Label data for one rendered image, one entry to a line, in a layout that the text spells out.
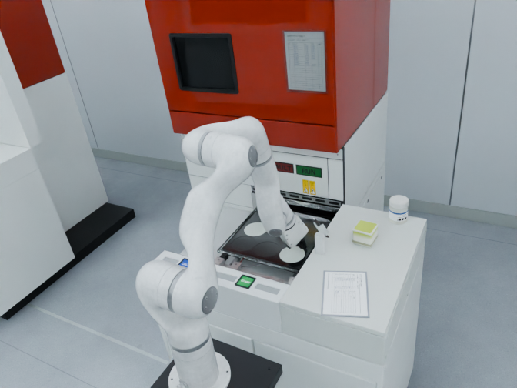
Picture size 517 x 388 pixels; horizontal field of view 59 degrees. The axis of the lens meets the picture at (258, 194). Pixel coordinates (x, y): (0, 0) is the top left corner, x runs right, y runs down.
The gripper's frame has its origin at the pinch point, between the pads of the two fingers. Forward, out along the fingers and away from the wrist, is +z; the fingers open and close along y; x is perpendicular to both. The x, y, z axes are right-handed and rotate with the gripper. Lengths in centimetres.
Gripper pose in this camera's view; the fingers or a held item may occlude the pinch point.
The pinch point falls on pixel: (301, 244)
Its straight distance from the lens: 182.1
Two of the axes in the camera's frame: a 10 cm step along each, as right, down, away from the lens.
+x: -5.7, -3.7, 7.3
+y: 6.9, -7.0, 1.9
